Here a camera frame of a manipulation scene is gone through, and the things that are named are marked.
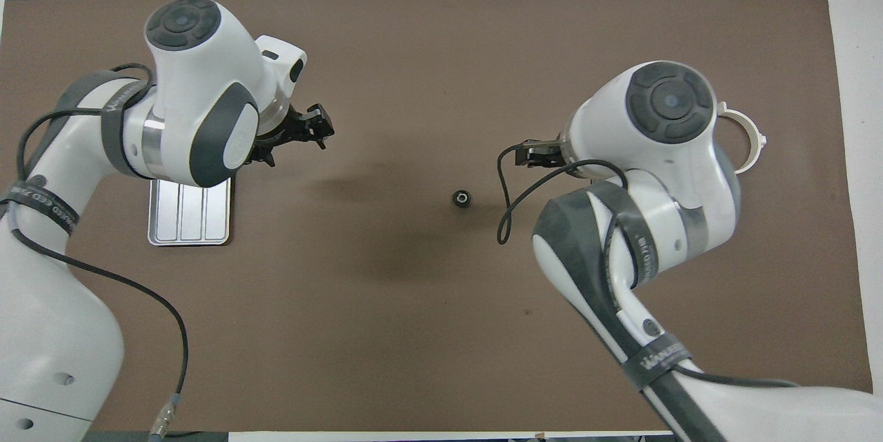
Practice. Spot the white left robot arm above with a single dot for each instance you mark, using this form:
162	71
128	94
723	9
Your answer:
186	90

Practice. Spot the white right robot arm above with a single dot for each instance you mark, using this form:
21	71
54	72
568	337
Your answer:
662	152

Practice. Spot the brown table mat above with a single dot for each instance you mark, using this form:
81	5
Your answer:
414	83

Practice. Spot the silver metal tray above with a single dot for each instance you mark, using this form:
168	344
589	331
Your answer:
190	214

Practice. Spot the white semicircular bracket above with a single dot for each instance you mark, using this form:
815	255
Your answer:
753	135

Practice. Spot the large black bearing gear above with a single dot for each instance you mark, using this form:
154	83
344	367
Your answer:
461	198

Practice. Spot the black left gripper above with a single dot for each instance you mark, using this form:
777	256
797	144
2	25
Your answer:
283	130

